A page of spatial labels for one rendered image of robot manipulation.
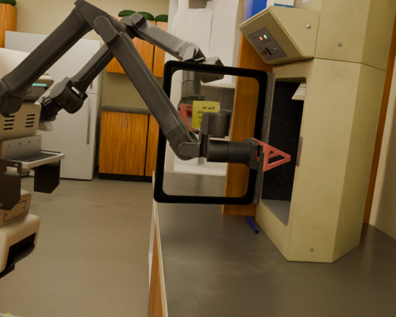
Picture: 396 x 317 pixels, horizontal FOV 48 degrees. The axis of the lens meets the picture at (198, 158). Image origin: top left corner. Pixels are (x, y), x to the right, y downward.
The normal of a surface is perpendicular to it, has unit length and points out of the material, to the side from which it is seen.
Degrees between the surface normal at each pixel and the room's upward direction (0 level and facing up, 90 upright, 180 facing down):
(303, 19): 90
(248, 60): 90
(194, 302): 0
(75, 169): 90
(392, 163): 90
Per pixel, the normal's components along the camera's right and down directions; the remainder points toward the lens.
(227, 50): -0.47, 0.18
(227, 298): 0.10, -0.98
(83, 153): 0.11, 0.16
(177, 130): -0.18, 0.04
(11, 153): 0.98, 0.12
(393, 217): -0.99, -0.07
